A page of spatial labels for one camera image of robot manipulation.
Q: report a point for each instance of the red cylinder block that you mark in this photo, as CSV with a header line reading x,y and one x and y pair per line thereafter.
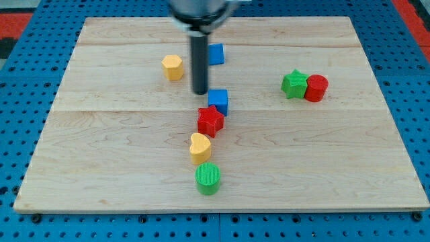
x,y
316,88

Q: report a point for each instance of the red star block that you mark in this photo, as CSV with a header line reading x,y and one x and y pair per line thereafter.
x,y
210,121

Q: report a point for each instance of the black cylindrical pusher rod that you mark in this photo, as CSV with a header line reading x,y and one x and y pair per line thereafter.
x,y
199,64

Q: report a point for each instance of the yellow hexagon block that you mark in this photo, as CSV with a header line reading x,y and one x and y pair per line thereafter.
x,y
172,67

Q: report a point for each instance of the green cylinder block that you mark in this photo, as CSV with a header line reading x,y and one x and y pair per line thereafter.
x,y
207,177

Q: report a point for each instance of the blue block at back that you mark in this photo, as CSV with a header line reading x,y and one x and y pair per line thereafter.
x,y
216,54

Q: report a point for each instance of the light wooden board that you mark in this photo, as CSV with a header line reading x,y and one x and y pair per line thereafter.
x,y
116,140

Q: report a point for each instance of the green star block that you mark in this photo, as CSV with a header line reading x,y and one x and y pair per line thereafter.
x,y
294,84

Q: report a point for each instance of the yellow heart block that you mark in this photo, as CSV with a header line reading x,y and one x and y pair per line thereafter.
x,y
200,149

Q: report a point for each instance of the blue cube near rod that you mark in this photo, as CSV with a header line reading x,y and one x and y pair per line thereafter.
x,y
219,99

